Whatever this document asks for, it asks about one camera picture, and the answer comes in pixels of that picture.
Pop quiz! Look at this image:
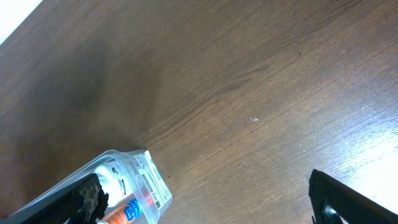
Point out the clear plastic container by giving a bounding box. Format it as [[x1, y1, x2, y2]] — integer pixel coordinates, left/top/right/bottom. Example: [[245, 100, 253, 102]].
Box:
[[3, 150, 172, 224]]

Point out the white green Panadol box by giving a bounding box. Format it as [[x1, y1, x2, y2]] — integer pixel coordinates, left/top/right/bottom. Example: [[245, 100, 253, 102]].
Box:
[[128, 149, 172, 210]]

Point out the white squeeze bottle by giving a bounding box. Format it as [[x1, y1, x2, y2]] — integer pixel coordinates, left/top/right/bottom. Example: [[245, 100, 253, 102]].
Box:
[[94, 161, 132, 207]]

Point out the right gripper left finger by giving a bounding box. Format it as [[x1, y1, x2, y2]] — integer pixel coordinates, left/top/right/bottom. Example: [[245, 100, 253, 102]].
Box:
[[0, 173, 109, 224]]

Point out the orange tube white cap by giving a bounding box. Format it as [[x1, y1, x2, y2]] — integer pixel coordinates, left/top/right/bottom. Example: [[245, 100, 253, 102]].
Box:
[[98, 198, 142, 224]]

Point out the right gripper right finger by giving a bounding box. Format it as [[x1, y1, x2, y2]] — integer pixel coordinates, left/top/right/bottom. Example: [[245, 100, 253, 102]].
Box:
[[308, 169, 397, 224]]

